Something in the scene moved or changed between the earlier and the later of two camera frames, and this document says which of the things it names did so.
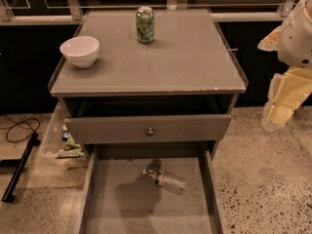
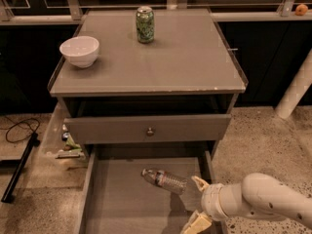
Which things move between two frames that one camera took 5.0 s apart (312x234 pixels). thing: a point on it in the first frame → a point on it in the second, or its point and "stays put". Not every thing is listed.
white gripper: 296,39 → 213,200
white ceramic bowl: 81,51 stays put
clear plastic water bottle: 167,180 stays put
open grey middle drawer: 118,198 stays put
